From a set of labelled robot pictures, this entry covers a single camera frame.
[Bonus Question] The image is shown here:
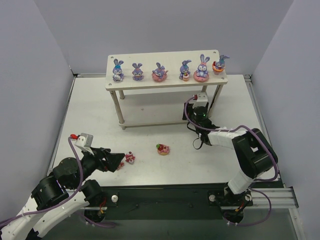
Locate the pink bear cake toy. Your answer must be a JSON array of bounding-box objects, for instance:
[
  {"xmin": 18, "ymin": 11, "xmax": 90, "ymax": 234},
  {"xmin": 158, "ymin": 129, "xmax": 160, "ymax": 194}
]
[{"xmin": 125, "ymin": 151, "xmax": 136, "ymax": 165}]

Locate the small purple bunny with strawberry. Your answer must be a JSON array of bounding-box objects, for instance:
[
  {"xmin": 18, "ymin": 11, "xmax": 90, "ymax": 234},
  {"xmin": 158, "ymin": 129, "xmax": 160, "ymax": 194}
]
[{"xmin": 179, "ymin": 59, "xmax": 192, "ymax": 82}]

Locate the pink bear strawberry donut toy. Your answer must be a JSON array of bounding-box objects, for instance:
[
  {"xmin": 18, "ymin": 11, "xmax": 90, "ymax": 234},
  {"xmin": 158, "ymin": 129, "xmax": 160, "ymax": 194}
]
[{"xmin": 156, "ymin": 143, "xmax": 170, "ymax": 156}]

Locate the purple bunny red base toy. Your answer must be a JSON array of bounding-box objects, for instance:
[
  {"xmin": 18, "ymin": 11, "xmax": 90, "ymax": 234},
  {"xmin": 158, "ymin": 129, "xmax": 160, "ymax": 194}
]
[{"xmin": 212, "ymin": 54, "xmax": 230, "ymax": 75}]

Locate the purple bunny sitting toy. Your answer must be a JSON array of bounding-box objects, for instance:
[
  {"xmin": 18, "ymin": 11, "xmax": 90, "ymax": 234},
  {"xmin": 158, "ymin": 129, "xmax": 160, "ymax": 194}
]
[{"xmin": 132, "ymin": 62, "xmax": 144, "ymax": 81}]

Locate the purple bunny blue bow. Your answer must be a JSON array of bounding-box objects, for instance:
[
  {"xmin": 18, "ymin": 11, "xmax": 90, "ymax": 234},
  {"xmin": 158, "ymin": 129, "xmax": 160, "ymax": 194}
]
[{"xmin": 112, "ymin": 58, "xmax": 124, "ymax": 82}]

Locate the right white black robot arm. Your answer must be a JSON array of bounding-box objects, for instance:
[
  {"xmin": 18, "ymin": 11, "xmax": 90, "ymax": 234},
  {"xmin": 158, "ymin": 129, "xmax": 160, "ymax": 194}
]
[{"xmin": 183, "ymin": 102, "xmax": 279, "ymax": 205}]

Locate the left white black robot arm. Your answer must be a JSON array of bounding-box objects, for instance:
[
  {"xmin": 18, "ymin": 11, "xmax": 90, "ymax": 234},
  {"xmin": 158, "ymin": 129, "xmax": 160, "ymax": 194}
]
[{"xmin": 0, "ymin": 147, "xmax": 125, "ymax": 240}]

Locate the white wooden two-tier shelf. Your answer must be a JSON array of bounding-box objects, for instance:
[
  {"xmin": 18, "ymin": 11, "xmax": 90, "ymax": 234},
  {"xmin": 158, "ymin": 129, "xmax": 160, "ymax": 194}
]
[{"xmin": 105, "ymin": 49, "xmax": 228, "ymax": 129}]

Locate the pink strawberry cake toy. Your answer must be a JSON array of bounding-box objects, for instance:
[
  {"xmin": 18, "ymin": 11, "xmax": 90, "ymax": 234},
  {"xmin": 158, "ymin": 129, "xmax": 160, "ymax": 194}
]
[{"xmin": 116, "ymin": 162, "xmax": 125, "ymax": 171}]

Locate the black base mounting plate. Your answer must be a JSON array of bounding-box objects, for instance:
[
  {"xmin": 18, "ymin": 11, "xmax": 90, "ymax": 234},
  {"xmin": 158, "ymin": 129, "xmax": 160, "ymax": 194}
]
[{"xmin": 72, "ymin": 186, "xmax": 253, "ymax": 221}]

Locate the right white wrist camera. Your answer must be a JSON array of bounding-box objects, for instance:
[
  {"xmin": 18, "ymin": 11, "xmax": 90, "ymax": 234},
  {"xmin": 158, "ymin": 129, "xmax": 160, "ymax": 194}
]
[{"xmin": 192, "ymin": 92, "xmax": 209, "ymax": 109}]

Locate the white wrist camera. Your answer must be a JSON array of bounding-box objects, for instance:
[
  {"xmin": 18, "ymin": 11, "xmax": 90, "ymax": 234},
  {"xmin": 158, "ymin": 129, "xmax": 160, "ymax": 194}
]
[
  {"xmin": 70, "ymin": 133, "xmax": 94, "ymax": 155},
  {"xmin": 192, "ymin": 92, "xmax": 209, "ymax": 109}
]

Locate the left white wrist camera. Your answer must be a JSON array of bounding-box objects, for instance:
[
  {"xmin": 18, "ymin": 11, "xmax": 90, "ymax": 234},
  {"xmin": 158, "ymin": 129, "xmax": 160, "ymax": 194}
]
[{"xmin": 70, "ymin": 133, "xmax": 94, "ymax": 155}]

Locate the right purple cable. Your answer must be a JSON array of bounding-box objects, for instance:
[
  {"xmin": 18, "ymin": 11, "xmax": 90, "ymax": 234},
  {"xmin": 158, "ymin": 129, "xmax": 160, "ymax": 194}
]
[{"xmin": 184, "ymin": 96, "xmax": 280, "ymax": 182}]

